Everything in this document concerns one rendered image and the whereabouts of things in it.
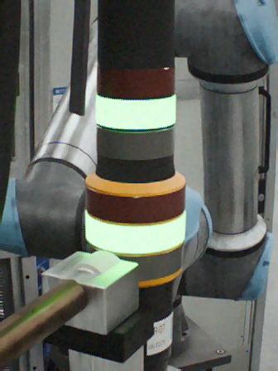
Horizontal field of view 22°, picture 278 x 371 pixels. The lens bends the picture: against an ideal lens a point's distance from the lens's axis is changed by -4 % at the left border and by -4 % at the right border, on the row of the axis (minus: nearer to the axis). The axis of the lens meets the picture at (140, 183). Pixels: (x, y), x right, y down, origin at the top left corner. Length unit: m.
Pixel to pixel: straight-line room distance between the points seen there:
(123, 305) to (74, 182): 0.44
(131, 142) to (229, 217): 0.80
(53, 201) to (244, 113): 0.40
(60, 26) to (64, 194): 1.56
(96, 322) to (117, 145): 0.07
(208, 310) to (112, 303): 2.50
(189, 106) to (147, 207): 2.18
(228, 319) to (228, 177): 1.84
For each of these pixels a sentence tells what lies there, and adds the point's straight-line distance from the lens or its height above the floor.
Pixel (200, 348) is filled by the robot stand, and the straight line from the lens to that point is 1.28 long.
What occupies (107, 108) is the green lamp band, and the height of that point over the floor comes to 1.61.
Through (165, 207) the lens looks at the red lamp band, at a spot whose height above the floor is 1.57.
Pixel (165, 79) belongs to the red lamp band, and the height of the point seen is 1.62.
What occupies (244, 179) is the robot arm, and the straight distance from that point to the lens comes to 1.07.
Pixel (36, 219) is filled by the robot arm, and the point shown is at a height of 1.44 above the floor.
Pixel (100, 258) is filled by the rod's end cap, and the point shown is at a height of 1.55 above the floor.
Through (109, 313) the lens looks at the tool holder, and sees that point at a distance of 0.29.
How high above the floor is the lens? 1.66
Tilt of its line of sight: 16 degrees down
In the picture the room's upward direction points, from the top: straight up
